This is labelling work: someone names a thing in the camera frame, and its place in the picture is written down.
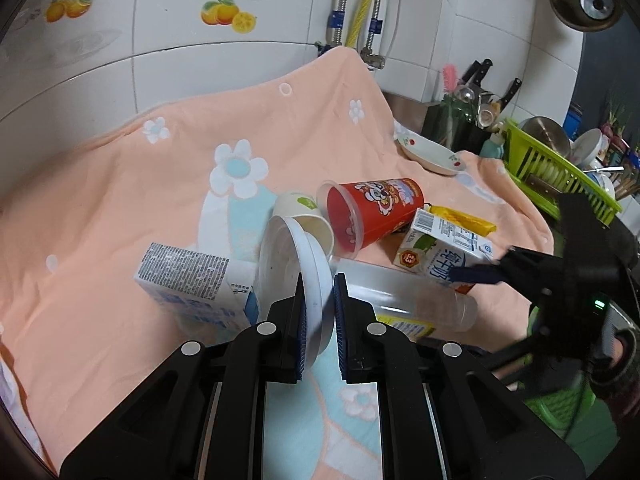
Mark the peach floral towel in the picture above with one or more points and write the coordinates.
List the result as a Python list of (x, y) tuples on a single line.
[(80, 333)]

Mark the white green milk carton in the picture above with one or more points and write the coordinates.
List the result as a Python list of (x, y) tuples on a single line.
[(433, 246)]

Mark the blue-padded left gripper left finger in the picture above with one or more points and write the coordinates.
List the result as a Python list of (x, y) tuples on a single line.
[(287, 359)]

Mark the steel pot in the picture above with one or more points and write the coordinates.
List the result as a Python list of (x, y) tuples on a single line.
[(548, 132)]

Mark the red plastic cup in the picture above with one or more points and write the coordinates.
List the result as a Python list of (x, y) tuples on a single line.
[(362, 213)]

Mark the yellow wrapper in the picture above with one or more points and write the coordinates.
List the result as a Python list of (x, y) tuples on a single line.
[(468, 221)]

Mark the green dish rack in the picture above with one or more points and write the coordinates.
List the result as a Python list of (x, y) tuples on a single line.
[(543, 175)]

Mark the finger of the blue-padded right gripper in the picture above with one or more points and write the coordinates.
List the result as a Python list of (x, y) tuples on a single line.
[(478, 274)]

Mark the blue white milk carton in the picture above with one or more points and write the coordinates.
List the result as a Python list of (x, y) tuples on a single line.
[(205, 288)]

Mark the clear plastic tube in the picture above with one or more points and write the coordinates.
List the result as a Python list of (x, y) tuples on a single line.
[(415, 305)]

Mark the steel water pipe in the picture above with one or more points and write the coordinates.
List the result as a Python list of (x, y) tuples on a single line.
[(335, 23)]

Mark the white strawberry dish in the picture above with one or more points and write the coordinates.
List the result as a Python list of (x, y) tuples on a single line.
[(430, 155)]

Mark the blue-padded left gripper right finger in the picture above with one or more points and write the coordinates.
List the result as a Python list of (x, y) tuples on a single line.
[(352, 317)]

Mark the white paper cup green leaf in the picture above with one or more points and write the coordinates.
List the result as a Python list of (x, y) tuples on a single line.
[(304, 209)]

